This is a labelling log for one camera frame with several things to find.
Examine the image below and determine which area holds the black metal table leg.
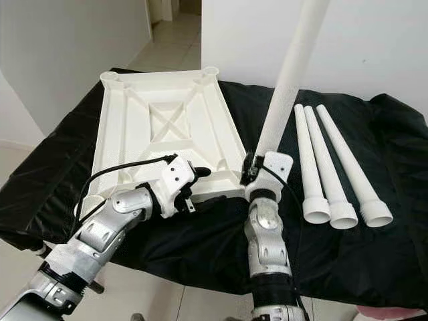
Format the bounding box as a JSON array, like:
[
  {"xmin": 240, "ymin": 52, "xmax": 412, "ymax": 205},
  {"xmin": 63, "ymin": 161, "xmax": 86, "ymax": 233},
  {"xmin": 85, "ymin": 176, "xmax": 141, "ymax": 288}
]
[{"xmin": 37, "ymin": 242, "xmax": 106, "ymax": 295}]

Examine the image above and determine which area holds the pink plastic stool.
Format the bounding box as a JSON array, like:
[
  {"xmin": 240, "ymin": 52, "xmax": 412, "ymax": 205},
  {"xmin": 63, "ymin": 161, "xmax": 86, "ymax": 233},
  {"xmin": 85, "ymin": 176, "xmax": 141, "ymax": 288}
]
[{"xmin": 354, "ymin": 305, "xmax": 428, "ymax": 321}]

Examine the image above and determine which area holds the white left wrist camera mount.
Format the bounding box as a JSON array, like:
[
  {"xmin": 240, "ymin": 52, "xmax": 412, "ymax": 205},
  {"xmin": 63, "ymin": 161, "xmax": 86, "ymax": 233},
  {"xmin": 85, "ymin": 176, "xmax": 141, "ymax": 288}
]
[{"xmin": 152, "ymin": 154, "xmax": 198, "ymax": 215}]

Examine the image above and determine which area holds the white plastic table top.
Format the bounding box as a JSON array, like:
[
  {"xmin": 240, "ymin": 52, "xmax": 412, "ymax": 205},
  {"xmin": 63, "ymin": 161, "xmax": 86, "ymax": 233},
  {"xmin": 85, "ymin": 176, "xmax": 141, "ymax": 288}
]
[{"xmin": 77, "ymin": 66, "xmax": 248, "ymax": 221}]

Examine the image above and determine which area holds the black fabric table cover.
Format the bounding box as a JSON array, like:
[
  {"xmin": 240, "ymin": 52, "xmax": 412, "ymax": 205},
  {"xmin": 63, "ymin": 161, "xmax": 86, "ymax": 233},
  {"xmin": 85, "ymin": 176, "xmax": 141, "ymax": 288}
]
[{"xmin": 0, "ymin": 67, "xmax": 428, "ymax": 312}]

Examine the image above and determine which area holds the white plastic table leg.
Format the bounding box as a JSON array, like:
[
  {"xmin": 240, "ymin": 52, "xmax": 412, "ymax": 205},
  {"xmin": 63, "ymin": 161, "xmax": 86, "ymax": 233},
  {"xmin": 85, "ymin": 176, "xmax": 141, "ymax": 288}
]
[
  {"xmin": 304, "ymin": 106, "xmax": 359, "ymax": 230},
  {"xmin": 254, "ymin": 0, "xmax": 333, "ymax": 161},
  {"xmin": 316, "ymin": 104, "xmax": 394, "ymax": 228},
  {"xmin": 294, "ymin": 104, "xmax": 332, "ymax": 225}
]

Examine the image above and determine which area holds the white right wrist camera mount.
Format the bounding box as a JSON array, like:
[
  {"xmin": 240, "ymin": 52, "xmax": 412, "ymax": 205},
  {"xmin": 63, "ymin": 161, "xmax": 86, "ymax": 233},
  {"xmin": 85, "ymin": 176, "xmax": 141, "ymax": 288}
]
[{"xmin": 244, "ymin": 151, "xmax": 295, "ymax": 200}]

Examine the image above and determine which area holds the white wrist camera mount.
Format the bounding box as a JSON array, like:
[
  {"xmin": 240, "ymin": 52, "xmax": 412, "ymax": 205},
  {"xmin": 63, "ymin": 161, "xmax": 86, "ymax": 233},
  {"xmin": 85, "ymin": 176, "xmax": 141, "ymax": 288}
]
[
  {"xmin": 152, "ymin": 154, "xmax": 198, "ymax": 215},
  {"xmin": 244, "ymin": 151, "xmax": 295, "ymax": 200}
]

